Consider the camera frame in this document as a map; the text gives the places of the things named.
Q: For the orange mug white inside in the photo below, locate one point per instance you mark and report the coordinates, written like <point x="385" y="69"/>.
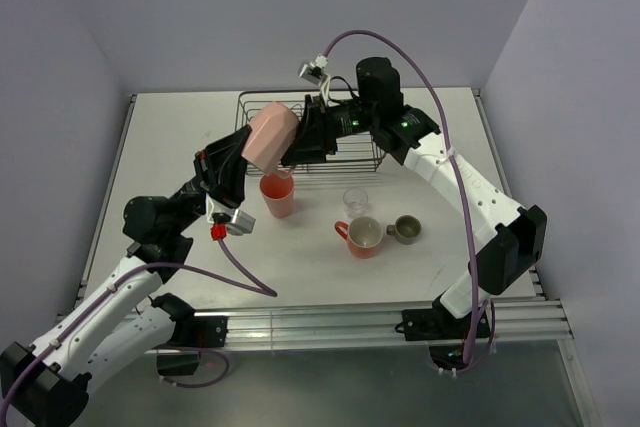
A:
<point x="363" y="236"/>

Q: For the small grey-green cup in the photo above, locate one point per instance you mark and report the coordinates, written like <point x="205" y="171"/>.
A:
<point x="406" y="229"/>

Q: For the aluminium frame rail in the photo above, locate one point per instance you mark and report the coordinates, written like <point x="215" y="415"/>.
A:
<point x="372" y="325"/>

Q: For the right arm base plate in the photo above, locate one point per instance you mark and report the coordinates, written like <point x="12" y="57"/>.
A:
<point x="432" y="324"/>

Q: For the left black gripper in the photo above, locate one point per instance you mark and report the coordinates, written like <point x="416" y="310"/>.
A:
<point x="221" y="168"/>

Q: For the black wire dish rack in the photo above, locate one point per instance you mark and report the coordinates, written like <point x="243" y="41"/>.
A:
<point x="356" y="153"/>

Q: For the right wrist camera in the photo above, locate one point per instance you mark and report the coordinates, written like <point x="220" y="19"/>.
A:
<point x="314" y="71"/>

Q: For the pink ceramic mug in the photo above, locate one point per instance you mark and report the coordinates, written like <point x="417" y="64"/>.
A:
<point x="272" y="131"/>

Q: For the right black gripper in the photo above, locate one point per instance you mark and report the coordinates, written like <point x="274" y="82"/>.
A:
<point x="310" y="143"/>

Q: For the salmon plastic tumbler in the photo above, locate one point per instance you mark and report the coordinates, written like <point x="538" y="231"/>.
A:
<point x="278" y="194"/>

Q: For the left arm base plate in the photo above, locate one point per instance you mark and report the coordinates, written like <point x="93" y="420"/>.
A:
<point x="200" y="331"/>

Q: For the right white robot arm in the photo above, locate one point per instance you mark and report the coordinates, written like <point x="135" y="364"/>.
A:
<point x="508" y="237"/>

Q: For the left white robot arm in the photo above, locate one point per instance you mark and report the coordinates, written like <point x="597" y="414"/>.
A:
<point x="51" y="380"/>

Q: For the clear glass centre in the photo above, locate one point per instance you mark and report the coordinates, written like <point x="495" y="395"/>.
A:
<point x="355" y="201"/>

